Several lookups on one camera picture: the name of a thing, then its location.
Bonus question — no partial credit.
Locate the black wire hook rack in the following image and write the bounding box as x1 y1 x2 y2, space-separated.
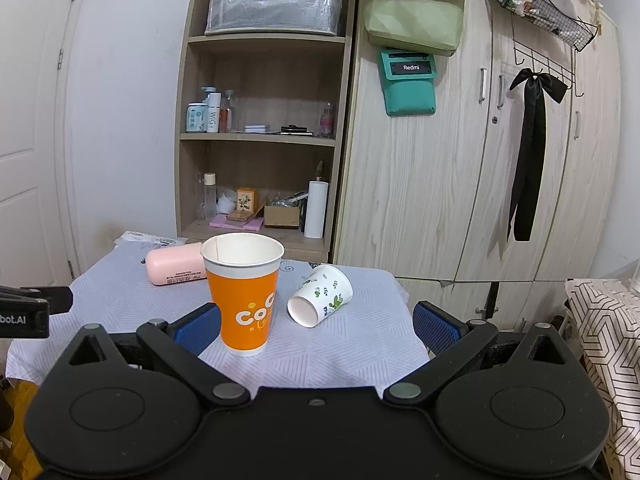
512 41 587 99

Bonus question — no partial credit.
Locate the white door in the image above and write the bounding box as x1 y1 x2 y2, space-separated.
0 0 83 283

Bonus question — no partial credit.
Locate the clear bottle red liquid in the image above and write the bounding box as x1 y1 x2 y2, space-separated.
220 89 235 133

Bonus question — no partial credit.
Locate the black ribbon bow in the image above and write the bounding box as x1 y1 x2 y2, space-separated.
507 67 569 242

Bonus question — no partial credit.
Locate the white paper roll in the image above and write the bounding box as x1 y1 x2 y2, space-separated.
303 180 329 239

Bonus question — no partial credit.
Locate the pink plastic bottle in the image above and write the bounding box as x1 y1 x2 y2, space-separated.
145 242 208 286

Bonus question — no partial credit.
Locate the wooden shelf unit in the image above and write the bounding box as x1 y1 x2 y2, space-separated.
175 0 357 263

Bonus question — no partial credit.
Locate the orange paper cup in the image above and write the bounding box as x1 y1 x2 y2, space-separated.
200 232 286 358

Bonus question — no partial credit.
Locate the small orange box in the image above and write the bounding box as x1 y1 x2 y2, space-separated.
236 187 259 214

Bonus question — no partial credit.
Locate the teal pouch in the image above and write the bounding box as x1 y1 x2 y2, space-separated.
378 47 439 118

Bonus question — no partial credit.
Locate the white pump bottle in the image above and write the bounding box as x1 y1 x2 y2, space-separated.
201 87 221 134

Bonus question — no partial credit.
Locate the white floral paper cup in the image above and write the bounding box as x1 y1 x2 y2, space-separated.
287 264 354 329

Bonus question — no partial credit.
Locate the white plastic package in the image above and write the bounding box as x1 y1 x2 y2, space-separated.
114 230 191 252

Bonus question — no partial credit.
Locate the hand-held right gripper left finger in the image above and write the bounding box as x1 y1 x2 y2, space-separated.
67 302 251 407

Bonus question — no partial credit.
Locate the white patterned tablecloth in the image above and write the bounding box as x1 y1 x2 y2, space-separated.
5 242 432 401

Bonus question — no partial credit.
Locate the clear bottle beige cap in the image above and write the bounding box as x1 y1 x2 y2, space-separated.
202 172 218 221

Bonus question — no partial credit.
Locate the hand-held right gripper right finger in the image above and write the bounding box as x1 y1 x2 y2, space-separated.
382 301 571 407

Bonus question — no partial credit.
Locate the geometric patterned cloth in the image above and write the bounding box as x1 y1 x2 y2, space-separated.
565 277 640 480

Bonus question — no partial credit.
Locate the small cardboard box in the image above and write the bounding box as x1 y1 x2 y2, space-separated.
263 204 301 230

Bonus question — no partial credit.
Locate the light wooden wardrobe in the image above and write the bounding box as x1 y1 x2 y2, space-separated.
332 0 622 285

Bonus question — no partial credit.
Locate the teal and white can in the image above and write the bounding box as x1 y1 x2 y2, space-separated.
187 103 209 134

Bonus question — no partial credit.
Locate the plastic wrapped grey box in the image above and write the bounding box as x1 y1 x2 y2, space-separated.
205 0 346 37

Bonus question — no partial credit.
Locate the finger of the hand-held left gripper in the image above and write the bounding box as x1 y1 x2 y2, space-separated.
20 286 74 314

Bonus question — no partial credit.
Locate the flat pink box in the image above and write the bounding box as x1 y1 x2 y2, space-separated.
209 213 265 231

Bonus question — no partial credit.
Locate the black wire basket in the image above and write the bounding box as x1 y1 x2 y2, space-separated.
483 0 599 52

